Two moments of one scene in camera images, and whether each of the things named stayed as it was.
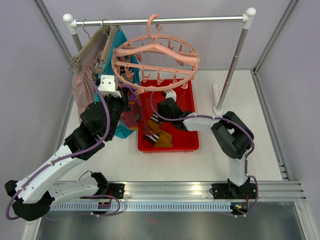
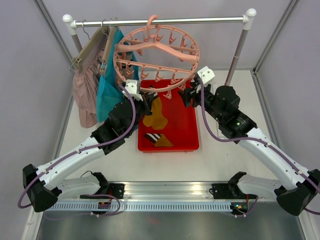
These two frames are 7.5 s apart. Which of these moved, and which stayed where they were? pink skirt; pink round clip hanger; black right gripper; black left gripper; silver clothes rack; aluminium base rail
Moved: black left gripper; black right gripper; pink round clip hanger
Stayed: silver clothes rack; pink skirt; aluminium base rail
